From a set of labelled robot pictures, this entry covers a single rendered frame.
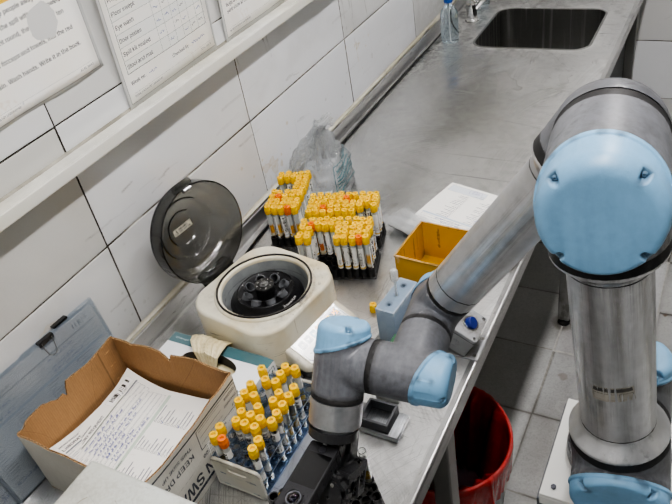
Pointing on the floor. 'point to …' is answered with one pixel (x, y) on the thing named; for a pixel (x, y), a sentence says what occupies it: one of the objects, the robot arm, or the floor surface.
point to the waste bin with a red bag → (483, 449)
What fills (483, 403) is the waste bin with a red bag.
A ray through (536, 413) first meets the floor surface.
